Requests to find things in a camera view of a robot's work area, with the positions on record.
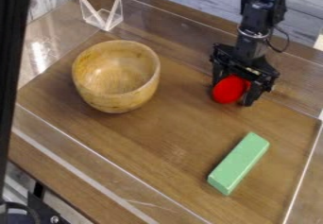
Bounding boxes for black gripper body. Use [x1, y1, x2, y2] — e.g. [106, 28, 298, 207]
[210, 43, 281, 90]

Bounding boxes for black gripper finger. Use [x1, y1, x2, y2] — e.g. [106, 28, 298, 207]
[213, 60, 229, 86]
[242, 78, 273, 107]

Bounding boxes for red toy strawberry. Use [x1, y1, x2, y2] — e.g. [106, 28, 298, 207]
[213, 75, 251, 104]

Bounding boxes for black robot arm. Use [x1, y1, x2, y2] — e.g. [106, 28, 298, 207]
[210, 0, 289, 107]

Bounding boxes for wooden bowl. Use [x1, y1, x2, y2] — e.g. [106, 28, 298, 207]
[72, 40, 162, 113]

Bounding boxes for clear acrylic tray walls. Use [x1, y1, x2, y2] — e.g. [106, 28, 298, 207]
[11, 0, 323, 224]

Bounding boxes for green rectangular block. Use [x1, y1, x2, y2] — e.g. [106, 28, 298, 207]
[207, 132, 270, 196]

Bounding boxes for black clamp under table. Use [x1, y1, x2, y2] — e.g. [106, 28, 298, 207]
[0, 181, 72, 224]

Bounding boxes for clear acrylic corner bracket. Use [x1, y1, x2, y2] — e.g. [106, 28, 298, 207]
[79, 0, 125, 31]

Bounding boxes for black vertical post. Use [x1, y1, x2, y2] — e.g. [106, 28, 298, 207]
[0, 0, 31, 203]

